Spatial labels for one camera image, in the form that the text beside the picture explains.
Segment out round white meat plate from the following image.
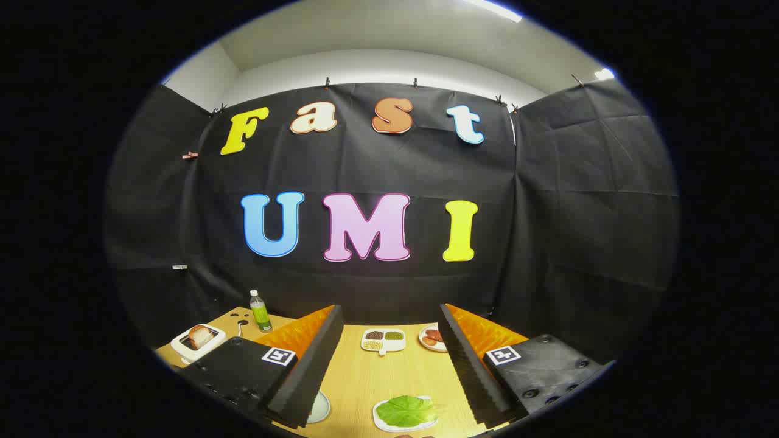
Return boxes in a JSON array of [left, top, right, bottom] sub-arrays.
[[418, 324, 448, 353]]

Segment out white toaster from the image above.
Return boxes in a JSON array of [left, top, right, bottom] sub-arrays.
[[170, 324, 227, 364]]

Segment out green lettuce leaf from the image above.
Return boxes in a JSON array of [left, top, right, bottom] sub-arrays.
[[376, 395, 440, 428]]

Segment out green label plastic bottle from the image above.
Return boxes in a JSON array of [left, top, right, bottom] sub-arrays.
[[250, 290, 273, 333]]

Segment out brown crust toast slice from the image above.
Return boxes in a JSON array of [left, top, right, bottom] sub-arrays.
[[187, 325, 215, 350]]

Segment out black backdrop cloth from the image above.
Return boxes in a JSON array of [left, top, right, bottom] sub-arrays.
[[103, 79, 679, 366]]

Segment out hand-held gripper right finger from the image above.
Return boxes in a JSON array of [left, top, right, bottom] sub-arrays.
[[438, 303, 615, 430]]

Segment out white divided bean dish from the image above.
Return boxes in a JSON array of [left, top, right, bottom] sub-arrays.
[[361, 328, 407, 356]]

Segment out white square plate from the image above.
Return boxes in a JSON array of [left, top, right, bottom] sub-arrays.
[[372, 395, 439, 433]]

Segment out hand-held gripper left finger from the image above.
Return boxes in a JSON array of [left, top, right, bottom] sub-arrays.
[[176, 304, 345, 430]]

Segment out pale green round plate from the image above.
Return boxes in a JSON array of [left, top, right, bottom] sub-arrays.
[[306, 390, 331, 425]]

